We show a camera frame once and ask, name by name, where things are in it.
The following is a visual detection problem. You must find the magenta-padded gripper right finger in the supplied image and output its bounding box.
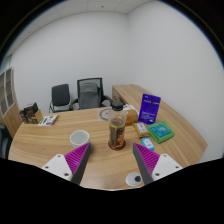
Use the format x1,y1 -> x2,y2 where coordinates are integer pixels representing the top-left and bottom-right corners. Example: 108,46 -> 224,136
132,142 -> 184,186

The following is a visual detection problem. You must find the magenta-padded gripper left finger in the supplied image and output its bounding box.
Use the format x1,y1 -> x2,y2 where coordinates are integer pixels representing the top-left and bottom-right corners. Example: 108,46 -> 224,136
40,142 -> 93,186

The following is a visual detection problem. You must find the clear bottle with dark label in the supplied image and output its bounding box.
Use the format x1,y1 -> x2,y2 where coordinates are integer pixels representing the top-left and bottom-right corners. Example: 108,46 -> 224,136
107,100 -> 128,151

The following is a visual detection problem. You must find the small blue box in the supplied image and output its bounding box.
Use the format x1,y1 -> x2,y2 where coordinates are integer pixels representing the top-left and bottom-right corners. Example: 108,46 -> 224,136
140,137 -> 156,151

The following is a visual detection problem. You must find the white mug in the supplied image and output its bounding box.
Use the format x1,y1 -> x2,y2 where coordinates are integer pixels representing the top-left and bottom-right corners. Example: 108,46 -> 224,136
69,129 -> 91,150

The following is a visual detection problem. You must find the green flat box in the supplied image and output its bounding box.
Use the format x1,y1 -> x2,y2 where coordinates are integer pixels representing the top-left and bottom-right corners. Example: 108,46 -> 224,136
146,120 -> 175,144

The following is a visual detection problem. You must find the small tan packet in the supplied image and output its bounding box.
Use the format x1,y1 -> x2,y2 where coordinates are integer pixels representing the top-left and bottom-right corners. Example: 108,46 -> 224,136
132,121 -> 151,139

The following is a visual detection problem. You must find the orange-brown box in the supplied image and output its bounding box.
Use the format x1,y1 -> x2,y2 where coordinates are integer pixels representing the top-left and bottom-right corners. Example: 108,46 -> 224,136
123,108 -> 139,126

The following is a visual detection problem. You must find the green and purple leaflet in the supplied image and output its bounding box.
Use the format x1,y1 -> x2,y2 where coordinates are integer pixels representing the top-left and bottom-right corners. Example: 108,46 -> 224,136
37,114 -> 59,127

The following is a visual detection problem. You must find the purple pouch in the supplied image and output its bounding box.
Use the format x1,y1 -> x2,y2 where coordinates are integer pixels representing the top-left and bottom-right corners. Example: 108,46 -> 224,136
137,93 -> 162,125

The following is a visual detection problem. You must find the grey backpack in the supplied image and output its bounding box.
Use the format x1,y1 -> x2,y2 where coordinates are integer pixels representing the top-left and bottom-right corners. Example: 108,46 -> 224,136
79,82 -> 102,110

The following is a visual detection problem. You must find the dark glossy box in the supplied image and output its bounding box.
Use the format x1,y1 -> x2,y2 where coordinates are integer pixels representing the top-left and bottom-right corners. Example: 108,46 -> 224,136
22,102 -> 39,116

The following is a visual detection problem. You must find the wooden side desk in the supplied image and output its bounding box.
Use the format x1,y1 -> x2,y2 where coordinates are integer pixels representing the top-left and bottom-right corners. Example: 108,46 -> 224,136
111,83 -> 151,105

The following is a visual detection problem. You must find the dark armchair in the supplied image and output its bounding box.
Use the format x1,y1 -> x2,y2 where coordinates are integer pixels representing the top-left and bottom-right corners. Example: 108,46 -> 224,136
0,123 -> 11,159

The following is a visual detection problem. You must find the wooden cabinet with glass doors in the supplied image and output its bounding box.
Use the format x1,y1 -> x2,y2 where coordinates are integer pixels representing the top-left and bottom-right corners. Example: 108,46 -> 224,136
0,68 -> 23,138

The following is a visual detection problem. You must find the black mesh office chair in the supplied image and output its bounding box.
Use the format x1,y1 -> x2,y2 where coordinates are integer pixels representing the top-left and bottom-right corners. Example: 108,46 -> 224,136
70,77 -> 114,111

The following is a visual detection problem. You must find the round silver cable grommet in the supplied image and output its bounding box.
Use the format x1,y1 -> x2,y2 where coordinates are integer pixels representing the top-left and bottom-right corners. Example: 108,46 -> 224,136
125,171 -> 143,188

